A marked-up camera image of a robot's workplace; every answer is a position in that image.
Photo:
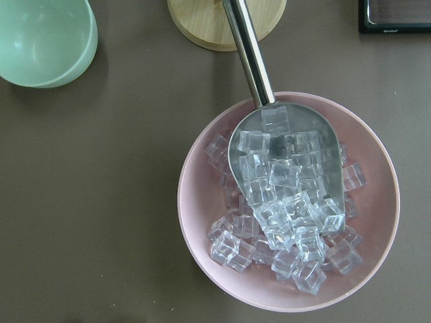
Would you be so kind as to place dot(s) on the mint green bowl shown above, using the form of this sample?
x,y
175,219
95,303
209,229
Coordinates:
x,y
46,43

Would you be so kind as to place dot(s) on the round wooden stand base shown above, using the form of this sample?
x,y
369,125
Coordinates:
x,y
205,23

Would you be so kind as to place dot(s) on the black framed device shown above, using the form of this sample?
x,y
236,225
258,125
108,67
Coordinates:
x,y
393,17

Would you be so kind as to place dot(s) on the clear ice cube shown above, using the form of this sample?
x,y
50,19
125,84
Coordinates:
x,y
353,177
309,277
284,172
230,251
344,257

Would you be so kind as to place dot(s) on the steel ice scoop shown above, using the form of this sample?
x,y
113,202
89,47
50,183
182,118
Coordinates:
x,y
303,117

